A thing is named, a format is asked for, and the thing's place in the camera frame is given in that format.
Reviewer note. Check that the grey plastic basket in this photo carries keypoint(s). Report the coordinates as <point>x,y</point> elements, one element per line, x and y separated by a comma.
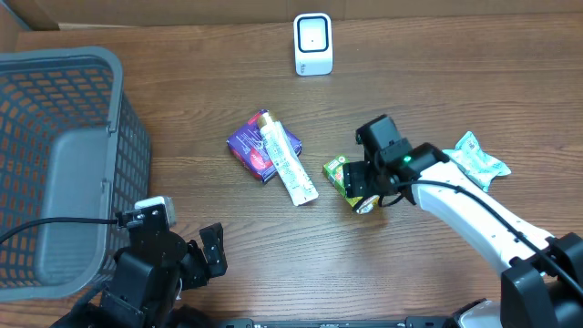
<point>73,154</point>

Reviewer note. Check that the white tube gold cap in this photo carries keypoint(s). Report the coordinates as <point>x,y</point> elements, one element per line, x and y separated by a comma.
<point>285,160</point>

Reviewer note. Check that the white barcode scanner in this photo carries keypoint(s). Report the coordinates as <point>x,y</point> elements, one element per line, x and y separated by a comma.
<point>313,49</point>

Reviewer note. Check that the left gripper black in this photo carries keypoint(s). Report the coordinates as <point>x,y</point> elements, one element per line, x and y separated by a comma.
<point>196,262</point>

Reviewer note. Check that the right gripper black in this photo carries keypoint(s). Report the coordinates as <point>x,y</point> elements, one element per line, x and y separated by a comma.
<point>357,178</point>

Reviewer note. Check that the light blue plastic packet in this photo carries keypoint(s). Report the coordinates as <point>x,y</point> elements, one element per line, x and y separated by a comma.
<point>477,165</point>

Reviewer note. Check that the green yellow drink carton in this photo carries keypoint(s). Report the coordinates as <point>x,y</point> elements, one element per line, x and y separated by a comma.
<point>333,171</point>

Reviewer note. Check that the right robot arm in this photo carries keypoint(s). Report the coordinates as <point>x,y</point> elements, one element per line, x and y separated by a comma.
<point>540,274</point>

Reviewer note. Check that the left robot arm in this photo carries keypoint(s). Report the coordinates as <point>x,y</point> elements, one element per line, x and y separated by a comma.
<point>150,274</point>

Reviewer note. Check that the purple red packet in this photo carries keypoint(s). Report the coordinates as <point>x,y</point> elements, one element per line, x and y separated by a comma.
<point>262,143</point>

